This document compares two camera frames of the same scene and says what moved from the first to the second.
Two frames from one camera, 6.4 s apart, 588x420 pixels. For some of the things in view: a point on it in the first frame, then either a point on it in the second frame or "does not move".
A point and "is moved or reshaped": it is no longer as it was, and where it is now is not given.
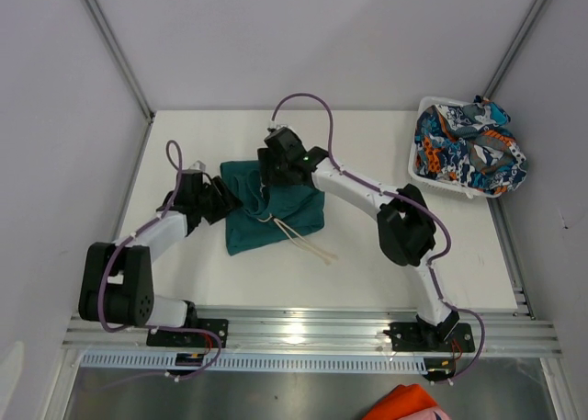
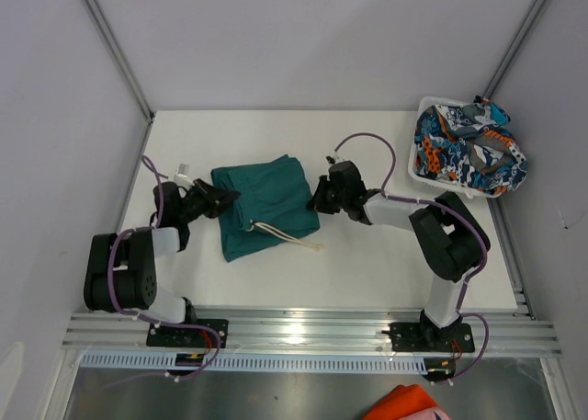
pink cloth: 430,414 does not move
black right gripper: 267,173 → 327,195
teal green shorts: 269,213 is moved or reshaped
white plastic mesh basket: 424,104 does not move
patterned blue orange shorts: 470,144 does not move
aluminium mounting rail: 526,330 does not move
